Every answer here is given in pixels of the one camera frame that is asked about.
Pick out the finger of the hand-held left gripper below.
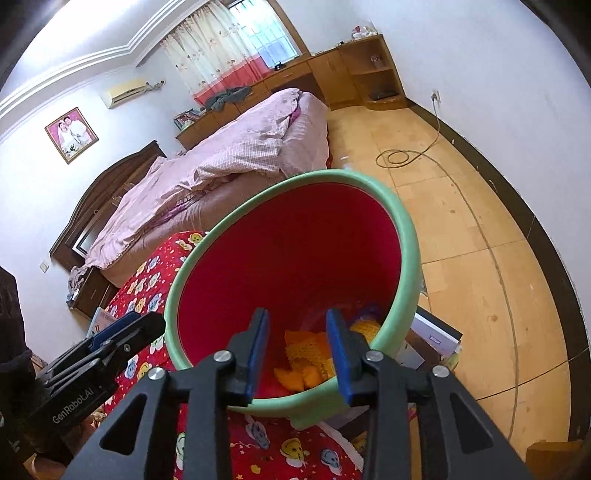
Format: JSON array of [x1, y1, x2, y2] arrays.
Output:
[[44, 311, 141, 377], [51, 314, 166, 386]]

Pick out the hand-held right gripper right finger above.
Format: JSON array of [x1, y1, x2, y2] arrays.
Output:
[[325, 308, 536, 480]]

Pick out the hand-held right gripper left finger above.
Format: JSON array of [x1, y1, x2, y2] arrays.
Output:
[[60, 307, 271, 480]]

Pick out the yellow mesh sponge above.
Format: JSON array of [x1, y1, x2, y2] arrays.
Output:
[[284, 318, 382, 377]]

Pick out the orange bread toy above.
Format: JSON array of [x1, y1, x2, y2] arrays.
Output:
[[274, 366, 305, 392]]

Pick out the green bucket with red inside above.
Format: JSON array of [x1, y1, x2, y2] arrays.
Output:
[[164, 168, 423, 430]]

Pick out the person's left forearm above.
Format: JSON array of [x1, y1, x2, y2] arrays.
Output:
[[0, 265, 38, 467]]

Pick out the white striped box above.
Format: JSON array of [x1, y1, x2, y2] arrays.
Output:
[[88, 307, 119, 336]]

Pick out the dark wooden nightstand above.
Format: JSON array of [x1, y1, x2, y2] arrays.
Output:
[[69, 268, 119, 319]]

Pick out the clothes on nightstand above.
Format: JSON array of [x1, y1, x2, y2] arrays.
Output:
[[67, 265, 93, 304]]

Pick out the white cardboard box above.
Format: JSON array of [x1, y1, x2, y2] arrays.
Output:
[[406, 307, 464, 370]]

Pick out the red flower printed blanket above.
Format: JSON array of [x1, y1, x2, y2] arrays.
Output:
[[85, 231, 365, 480]]

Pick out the dark wooden headboard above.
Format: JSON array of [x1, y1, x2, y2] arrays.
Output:
[[50, 141, 167, 273]]

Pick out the pink duvet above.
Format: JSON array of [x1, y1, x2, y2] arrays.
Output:
[[85, 88, 306, 271]]

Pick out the wooden bed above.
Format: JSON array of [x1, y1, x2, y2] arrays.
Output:
[[50, 88, 333, 289]]

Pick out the books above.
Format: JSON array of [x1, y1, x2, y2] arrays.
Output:
[[173, 108, 206, 133]]

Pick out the brown cardboard box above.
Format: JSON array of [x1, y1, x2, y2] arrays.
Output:
[[526, 440, 585, 480]]

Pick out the grey clothes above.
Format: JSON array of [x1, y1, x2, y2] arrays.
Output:
[[204, 86, 253, 112]]

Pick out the long wooden cabinet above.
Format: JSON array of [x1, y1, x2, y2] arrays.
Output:
[[175, 34, 400, 151]]

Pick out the white and red curtain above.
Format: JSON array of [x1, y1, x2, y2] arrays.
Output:
[[159, 0, 271, 109]]

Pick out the window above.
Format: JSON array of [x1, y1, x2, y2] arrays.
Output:
[[226, 0, 301, 63]]

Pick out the framed wall photo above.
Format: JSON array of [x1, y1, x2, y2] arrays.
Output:
[[45, 107, 99, 164]]

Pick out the coiled cable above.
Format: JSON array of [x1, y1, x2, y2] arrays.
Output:
[[375, 99, 441, 169]]

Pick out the wall air conditioner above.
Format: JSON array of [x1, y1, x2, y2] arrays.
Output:
[[99, 78, 154, 110]]

